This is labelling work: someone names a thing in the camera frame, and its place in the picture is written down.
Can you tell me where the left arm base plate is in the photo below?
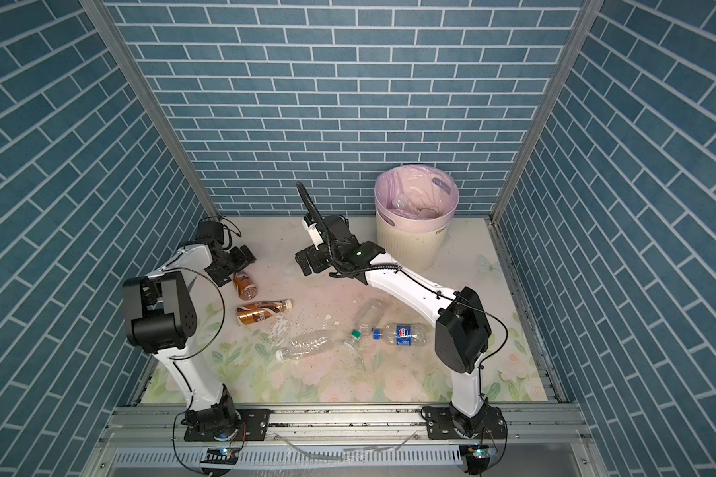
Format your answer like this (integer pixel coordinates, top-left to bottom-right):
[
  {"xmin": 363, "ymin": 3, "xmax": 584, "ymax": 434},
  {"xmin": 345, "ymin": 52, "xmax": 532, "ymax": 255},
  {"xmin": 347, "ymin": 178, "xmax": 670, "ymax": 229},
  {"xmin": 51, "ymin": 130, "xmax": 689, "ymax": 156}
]
[{"xmin": 181, "ymin": 409, "xmax": 272, "ymax": 443}]

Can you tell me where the aluminium corner post left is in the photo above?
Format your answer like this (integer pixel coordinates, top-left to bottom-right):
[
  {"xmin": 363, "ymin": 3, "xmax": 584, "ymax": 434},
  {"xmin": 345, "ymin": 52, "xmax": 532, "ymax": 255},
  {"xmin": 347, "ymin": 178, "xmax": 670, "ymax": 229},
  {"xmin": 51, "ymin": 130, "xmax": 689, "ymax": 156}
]
[{"xmin": 80, "ymin": 0, "xmax": 220, "ymax": 216}]

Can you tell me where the clear Pepsi bottle blue cap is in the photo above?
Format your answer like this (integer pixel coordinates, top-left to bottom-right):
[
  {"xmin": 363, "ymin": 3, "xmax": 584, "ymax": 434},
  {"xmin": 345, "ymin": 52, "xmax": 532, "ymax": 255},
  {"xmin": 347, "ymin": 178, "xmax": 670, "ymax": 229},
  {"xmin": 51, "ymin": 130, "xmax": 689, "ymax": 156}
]
[{"xmin": 372, "ymin": 323, "xmax": 431, "ymax": 347}]

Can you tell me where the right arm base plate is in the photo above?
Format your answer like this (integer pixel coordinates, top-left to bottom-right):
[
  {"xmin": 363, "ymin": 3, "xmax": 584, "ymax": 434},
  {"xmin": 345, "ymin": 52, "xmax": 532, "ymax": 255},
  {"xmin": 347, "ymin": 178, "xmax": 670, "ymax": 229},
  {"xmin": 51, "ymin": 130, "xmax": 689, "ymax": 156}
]
[{"xmin": 420, "ymin": 403, "xmax": 508, "ymax": 440}]

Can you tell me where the clear bottle green cap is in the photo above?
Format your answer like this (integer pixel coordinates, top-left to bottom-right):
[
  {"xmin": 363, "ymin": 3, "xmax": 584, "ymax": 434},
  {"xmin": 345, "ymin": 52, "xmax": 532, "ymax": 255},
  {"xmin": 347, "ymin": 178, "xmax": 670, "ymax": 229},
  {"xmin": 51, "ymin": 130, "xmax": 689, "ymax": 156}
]
[{"xmin": 343, "ymin": 299, "xmax": 386, "ymax": 354}]

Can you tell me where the beige bin pink liner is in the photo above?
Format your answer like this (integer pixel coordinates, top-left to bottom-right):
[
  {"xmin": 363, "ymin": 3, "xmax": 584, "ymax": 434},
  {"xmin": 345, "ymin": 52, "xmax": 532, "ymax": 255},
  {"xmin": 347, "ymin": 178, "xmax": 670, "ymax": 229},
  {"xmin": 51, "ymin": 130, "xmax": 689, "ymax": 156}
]
[{"xmin": 374, "ymin": 164, "xmax": 459, "ymax": 272}]

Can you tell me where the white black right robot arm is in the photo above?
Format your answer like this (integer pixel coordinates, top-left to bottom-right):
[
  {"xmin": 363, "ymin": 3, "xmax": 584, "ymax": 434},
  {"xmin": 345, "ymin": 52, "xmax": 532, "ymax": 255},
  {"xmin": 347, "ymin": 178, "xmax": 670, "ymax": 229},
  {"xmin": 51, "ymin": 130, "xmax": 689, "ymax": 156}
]
[{"xmin": 296, "ymin": 213, "xmax": 492, "ymax": 419}]

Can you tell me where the clear crushed bottle white cap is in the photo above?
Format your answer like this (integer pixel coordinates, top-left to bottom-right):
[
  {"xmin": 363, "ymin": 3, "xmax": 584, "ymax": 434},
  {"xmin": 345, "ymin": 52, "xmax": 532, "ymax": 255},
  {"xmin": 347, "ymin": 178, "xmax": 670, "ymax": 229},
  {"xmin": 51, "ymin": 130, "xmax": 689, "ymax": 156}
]
[{"xmin": 274, "ymin": 330, "xmax": 336, "ymax": 362}]

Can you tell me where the aluminium corner post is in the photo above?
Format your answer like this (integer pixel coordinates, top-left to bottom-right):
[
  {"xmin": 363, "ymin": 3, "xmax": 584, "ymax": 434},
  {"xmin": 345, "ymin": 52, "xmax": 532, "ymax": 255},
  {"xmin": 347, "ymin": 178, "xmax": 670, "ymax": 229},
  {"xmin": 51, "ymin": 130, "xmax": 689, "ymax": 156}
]
[
  {"xmin": 80, "ymin": 0, "xmax": 220, "ymax": 216},
  {"xmin": 490, "ymin": 0, "xmax": 604, "ymax": 224}
]

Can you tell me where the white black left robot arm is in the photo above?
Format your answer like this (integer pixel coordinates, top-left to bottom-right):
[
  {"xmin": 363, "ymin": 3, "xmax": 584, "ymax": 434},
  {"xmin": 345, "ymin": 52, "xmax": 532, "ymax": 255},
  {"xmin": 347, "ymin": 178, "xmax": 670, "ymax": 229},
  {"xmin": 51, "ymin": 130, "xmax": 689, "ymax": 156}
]
[{"xmin": 123, "ymin": 234, "xmax": 256, "ymax": 421}]

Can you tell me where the amber tea bottle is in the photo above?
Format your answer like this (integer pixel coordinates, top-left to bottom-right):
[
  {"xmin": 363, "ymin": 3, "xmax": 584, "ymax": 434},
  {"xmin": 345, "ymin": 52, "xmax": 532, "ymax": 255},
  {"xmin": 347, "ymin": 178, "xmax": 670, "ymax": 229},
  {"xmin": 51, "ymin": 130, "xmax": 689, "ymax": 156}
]
[{"xmin": 236, "ymin": 298, "xmax": 294, "ymax": 325}]

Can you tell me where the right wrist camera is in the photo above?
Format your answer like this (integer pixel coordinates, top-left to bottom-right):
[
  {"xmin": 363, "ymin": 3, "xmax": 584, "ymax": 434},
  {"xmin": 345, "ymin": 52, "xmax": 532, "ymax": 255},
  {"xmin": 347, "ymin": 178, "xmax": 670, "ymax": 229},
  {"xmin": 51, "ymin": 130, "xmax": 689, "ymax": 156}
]
[{"xmin": 302, "ymin": 214, "xmax": 323, "ymax": 248}]

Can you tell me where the brown Nescafe coffee bottle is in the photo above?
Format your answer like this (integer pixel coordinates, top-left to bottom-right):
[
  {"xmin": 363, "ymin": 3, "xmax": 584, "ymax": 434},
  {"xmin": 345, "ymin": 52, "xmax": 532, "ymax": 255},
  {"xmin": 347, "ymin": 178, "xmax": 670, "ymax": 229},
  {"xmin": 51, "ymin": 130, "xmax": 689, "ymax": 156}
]
[{"xmin": 233, "ymin": 271, "xmax": 259, "ymax": 301}]

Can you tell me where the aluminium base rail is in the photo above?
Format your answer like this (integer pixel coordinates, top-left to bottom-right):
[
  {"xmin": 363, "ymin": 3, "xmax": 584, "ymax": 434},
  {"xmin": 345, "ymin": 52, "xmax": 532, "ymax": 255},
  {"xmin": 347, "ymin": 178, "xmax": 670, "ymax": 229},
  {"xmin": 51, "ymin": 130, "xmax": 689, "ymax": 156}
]
[{"xmin": 83, "ymin": 403, "xmax": 606, "ymax": 476}]

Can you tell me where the aluminium corner post right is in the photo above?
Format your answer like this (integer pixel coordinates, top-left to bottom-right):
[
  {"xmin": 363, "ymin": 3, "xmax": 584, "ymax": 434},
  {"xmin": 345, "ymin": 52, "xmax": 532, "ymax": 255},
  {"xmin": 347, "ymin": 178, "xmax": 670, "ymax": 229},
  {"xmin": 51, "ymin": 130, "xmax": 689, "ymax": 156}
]
[{"xmin": 490, "ymin": 0, "xmax": 604, "ymax": 224}]

